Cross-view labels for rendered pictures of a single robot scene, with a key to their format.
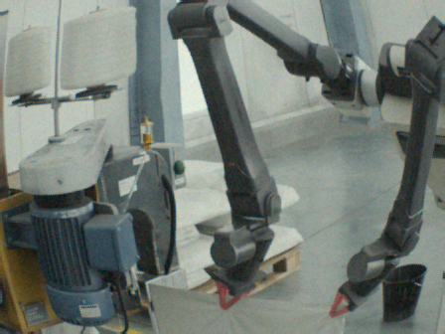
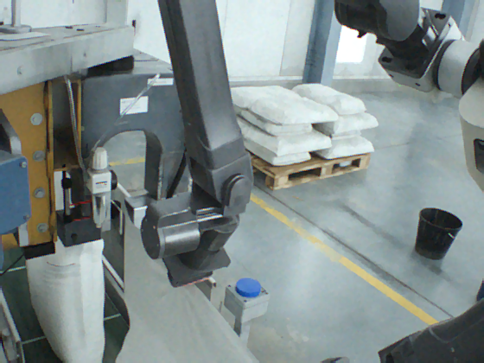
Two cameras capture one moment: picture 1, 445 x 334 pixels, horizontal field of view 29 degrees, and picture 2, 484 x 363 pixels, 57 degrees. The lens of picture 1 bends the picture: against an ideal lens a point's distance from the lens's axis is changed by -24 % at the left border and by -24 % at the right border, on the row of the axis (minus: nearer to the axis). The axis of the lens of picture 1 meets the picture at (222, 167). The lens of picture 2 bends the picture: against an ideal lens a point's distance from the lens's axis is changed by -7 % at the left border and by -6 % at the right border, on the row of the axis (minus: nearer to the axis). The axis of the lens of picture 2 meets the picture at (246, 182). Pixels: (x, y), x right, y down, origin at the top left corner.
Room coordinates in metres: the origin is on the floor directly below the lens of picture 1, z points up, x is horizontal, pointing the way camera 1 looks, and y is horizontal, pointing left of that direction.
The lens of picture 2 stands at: (1.30, -0.21, 1.53)
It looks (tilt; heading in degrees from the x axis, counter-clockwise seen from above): 24 degrees down; 12
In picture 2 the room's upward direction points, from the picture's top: 8 degrees clockwise
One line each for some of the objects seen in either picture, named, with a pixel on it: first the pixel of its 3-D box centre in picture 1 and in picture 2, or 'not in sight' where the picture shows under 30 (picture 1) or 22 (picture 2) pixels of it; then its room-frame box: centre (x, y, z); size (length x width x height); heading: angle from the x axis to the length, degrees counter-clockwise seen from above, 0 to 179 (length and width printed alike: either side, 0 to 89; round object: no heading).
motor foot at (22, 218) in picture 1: (30, 229); not in sight; (1.73, 0.39, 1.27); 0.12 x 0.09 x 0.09; 142
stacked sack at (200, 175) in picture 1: (203, 179); (327, 98); (5.60, 0.11, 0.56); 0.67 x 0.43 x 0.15; 52
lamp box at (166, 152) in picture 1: (164, 166); not in sight; (2.21, 0.12, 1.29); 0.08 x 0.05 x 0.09; 52
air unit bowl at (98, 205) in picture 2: (129, 276); (98, 206); (1.97, 0.21, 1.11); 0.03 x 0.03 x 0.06
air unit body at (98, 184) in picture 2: not in sight; (99, 188); (1.98, 0.21, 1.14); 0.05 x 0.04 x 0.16; 142
